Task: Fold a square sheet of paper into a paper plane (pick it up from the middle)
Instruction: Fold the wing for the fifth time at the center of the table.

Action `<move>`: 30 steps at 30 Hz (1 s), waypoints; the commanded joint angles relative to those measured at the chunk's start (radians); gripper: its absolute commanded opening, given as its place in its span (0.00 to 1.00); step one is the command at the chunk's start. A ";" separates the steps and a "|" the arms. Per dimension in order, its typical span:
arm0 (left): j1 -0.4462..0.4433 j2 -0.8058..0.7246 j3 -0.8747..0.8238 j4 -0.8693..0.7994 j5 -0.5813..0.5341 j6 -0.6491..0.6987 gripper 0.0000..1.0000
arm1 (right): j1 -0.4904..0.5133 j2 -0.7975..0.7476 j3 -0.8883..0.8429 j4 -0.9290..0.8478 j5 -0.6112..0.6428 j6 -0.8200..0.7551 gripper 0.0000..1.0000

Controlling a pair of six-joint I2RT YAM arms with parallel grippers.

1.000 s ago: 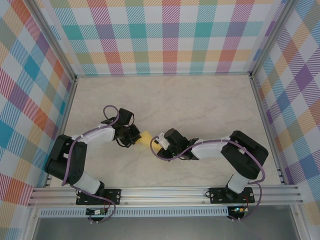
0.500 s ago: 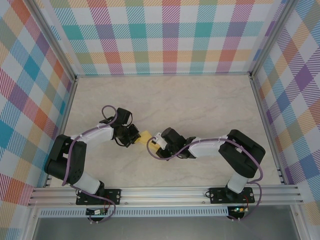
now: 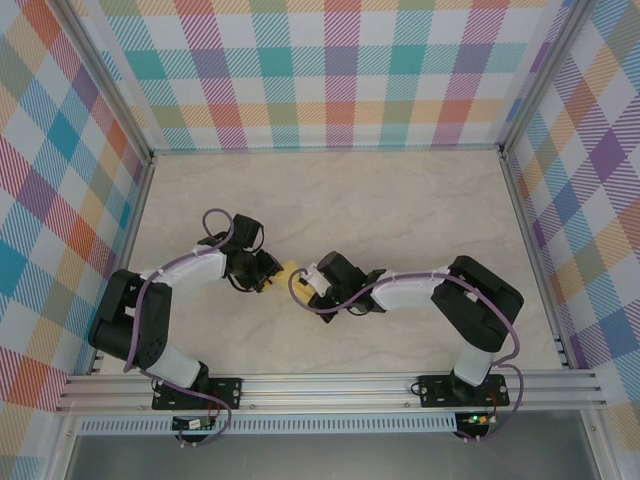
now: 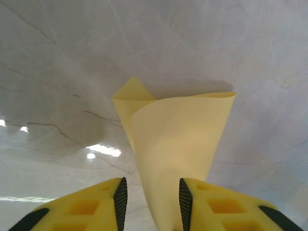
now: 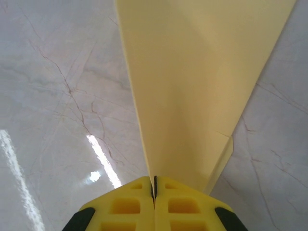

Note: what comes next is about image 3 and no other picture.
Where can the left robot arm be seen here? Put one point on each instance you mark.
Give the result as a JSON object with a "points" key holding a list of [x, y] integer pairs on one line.
{"points": [[200, 270]]}

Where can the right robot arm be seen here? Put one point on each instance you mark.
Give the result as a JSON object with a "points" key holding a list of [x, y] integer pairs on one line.
{"points": [[405, 295]]}

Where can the grey metal panel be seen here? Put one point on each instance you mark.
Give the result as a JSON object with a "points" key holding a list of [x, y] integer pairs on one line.
{"points": [[325, 457]]}

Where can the small left circuit board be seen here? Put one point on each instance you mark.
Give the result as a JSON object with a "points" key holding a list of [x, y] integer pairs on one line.
{"points": [[192, 424]]}

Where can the small circuit board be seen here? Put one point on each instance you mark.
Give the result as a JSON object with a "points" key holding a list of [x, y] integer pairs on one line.
{"points": [[477, 420], [192, 424]]}

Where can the small right circuit board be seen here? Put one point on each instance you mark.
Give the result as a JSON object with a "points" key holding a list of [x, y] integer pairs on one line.
{"points": [[477, 420]]}

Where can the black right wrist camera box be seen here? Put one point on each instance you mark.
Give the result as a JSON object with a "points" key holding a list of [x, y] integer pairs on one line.
{"points": [[342, 267]]}

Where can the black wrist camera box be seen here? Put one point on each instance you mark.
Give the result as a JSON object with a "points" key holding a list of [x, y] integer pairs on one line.
{"points": [[247, 230], [342, 267]]}

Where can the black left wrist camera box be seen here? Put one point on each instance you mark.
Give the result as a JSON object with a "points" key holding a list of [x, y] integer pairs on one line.
{"points": [[247, 230]]}

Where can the aluminium mounting rail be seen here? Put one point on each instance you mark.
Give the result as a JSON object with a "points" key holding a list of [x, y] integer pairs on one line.
{"points": [[325, 392]]}

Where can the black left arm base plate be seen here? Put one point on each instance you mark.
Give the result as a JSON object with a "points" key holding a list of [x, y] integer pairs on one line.
{"points": [[230, 392]]}

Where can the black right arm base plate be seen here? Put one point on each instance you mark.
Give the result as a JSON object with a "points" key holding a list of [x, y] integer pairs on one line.
{"points": [[435, 392]]}

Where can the aluminium side floor rail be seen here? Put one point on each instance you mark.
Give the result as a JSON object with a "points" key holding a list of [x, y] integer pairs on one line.
{"points": [[125, 225], [535, 260]]}

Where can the aluminium rear floor rail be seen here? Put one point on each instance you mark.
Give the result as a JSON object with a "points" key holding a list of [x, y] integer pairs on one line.
{"points": [[325, 148]]}

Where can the aluminium frame post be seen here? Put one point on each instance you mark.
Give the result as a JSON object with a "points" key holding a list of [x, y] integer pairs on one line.
{"points": [[107, 85], [545, 80]]}

